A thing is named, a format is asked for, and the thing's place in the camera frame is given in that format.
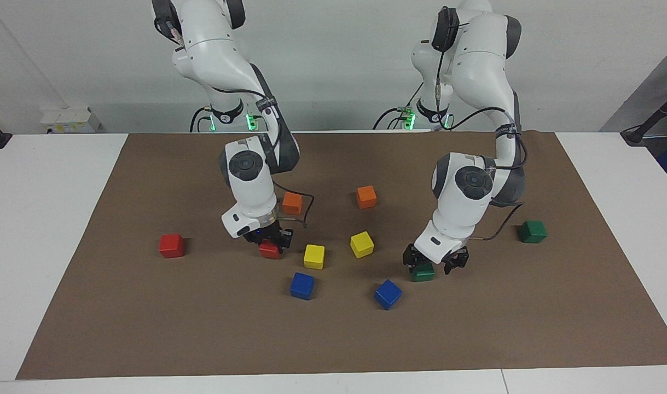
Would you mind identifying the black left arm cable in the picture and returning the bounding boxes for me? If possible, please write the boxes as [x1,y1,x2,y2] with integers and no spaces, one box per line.
[433,5,527,242]

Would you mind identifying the white power strip box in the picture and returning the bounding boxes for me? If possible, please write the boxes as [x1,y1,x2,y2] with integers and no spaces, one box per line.
[40,106,102,134]

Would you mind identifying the blue wooden cube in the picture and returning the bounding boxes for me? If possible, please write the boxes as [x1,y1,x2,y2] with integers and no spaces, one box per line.
[373,279,403,311]
[289,272,315,301]

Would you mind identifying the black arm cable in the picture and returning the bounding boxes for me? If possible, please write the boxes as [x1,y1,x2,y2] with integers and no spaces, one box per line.
[433,5,527,242]
[210,85,316,229]

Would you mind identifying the yellow wooden cube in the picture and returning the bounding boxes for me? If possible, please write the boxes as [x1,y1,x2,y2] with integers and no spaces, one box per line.
[350,231,375,259]
[303,244,326,270]

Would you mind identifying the black base power cable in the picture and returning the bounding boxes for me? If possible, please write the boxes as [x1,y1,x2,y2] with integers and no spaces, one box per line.
[189,106,213,132]
[372,82,424,131]

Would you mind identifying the black stand with pole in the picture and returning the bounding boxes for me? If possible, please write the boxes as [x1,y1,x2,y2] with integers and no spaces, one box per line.
[620,86,667,146]

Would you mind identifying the brown paper table mat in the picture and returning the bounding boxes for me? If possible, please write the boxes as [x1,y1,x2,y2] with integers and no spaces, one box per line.
[16,131,667,380]

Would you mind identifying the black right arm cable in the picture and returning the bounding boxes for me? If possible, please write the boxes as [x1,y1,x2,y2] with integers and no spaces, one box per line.
[210,85,316,229]

